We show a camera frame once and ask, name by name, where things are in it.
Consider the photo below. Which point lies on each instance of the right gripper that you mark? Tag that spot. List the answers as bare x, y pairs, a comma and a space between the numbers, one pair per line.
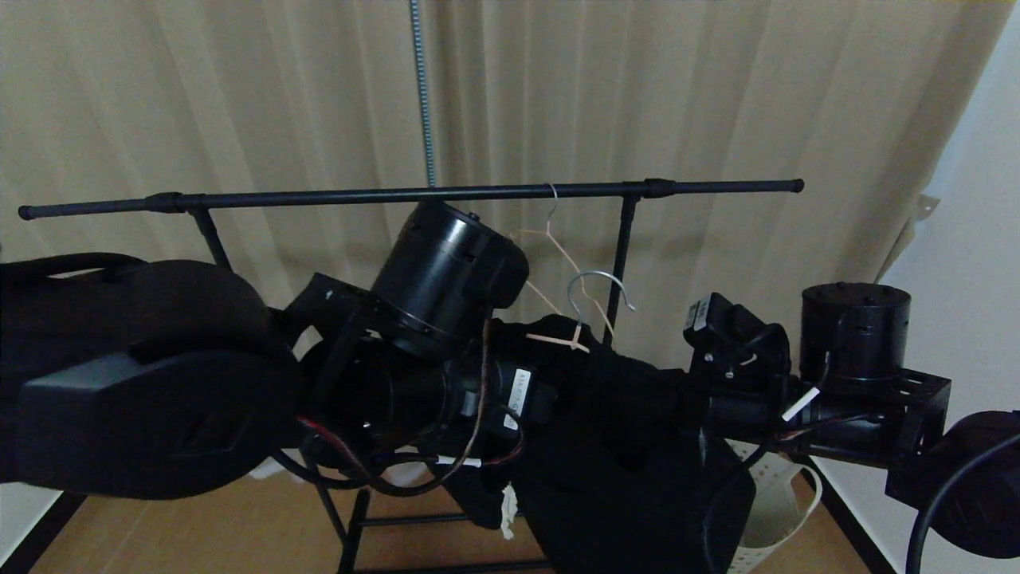
749, 406

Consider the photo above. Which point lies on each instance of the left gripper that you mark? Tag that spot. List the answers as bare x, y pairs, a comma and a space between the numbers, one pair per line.
478, 406

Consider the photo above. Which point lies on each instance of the pink clothes hanger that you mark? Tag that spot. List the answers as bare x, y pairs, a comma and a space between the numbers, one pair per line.
558, 343
548, 227

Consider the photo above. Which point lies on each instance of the black garment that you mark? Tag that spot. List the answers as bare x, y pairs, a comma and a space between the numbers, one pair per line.
621, 462

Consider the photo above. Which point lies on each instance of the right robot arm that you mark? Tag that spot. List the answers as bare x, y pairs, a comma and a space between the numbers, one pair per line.
857, 335

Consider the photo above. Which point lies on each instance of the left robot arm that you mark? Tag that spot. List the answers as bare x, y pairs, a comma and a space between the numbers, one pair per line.
159, 383

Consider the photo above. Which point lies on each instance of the white laundry basket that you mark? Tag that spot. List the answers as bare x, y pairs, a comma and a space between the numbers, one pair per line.
773, 494

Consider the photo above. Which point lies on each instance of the black clothes rack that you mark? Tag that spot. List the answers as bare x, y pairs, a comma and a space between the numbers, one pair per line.
279, 196

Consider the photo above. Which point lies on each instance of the beige curtain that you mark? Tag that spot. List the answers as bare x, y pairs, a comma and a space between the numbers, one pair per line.
717, 96

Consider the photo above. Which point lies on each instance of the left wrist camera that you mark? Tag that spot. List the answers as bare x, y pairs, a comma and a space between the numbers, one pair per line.
530, 399

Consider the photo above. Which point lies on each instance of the white wall hook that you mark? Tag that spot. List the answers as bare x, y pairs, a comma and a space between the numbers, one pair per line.
927, 207

